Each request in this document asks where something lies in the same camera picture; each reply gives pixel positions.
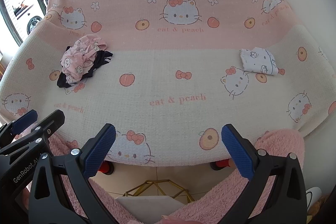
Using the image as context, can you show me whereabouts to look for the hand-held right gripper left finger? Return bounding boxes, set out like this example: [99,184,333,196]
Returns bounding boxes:
[28,123,126,224]

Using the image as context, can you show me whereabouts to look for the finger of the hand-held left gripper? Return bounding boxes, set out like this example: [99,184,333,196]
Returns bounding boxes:
[0,110,66,155]
[0,109,39,146]

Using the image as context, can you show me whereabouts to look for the white printed folded garment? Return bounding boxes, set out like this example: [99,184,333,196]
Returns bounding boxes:
[240,47,279,76]

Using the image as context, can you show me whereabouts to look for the gold wire side table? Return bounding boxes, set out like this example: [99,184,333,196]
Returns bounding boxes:
[115,179,196,224]

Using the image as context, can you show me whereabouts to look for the pink printed pajama pants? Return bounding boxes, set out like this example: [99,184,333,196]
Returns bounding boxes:
[60,34,108,83]

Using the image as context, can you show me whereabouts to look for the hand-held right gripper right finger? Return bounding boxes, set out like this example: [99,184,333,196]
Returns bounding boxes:
[221,124,307,224]

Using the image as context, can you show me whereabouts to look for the red and black furniture foot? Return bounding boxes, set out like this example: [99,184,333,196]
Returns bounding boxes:
[98,161,114,175]
[210,158,234,170]

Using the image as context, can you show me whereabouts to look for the white slipper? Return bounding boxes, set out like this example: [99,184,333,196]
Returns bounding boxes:
[306,187,323,210]

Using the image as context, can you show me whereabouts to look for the pink fleece robe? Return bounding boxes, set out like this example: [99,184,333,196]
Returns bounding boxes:
[47,129,305,224]

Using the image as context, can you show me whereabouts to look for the navy shorts with white stripes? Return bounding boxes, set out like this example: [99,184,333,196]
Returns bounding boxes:
[57,49,114,88]

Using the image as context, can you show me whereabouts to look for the pink and cream printed blanket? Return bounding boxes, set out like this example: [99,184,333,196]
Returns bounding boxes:
[0,0,336,167]

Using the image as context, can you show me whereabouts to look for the washing machine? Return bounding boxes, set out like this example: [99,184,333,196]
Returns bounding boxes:
[26,14,44,35]

